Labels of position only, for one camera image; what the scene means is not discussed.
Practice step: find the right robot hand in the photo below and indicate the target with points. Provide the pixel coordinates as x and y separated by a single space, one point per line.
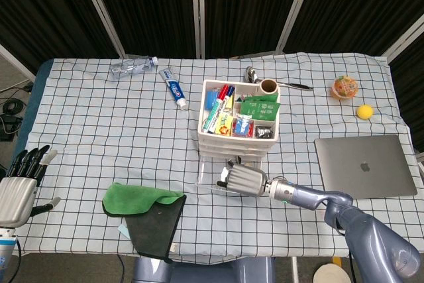
245 180

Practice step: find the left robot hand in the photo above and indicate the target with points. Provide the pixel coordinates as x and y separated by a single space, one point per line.
15 200

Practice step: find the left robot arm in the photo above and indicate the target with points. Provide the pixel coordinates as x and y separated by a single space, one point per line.
6 250

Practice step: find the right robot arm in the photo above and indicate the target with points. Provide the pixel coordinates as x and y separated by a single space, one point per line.
364 230

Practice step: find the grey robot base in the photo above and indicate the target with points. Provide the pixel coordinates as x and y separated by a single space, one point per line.
205 271

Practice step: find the white drawer organizer with stationery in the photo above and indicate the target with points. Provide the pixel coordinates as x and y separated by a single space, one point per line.
202 120

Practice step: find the blue white sachet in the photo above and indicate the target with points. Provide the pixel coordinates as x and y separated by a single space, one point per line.
243 124

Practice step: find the yellow snack packet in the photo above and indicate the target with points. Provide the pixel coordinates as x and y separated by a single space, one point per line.
224 124

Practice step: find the green tea packet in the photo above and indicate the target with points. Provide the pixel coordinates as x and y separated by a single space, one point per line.
261 98
260 111

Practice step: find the green whiteboard marker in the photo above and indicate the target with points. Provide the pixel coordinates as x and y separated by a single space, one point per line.
213 114

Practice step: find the small blue box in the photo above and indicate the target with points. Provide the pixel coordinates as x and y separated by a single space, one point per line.
210 99

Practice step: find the blue cap marker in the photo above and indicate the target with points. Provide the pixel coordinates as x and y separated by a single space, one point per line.
230 92

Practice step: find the red cap marker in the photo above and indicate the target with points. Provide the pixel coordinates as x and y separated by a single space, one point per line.
224 91

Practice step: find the brown cardboard tape roll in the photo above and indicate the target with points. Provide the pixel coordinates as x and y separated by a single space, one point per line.
269 90

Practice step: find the green and grey cloth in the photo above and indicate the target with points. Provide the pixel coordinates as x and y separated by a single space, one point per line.
155 223

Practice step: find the light blue paper scrap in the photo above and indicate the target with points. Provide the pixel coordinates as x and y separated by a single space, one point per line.
123 231

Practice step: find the checkered light blue tablecloth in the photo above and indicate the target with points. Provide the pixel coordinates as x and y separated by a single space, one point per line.
116 147

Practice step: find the blue white toothpaste tube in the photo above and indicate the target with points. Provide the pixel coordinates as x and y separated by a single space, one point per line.
174 89

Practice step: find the grey laptop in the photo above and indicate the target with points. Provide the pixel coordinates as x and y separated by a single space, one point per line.
364 167

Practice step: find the round white floor disc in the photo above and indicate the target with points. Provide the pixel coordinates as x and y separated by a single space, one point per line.
331 274

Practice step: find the orange jelly cup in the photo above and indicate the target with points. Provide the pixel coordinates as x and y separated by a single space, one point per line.
345 87

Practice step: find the yellow ball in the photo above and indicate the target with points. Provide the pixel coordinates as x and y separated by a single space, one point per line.
365 112

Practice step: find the clear plastic water bottle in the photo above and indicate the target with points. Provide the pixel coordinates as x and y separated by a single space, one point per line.
130 67

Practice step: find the black folding screen divider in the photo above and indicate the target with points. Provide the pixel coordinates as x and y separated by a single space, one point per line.
198 11

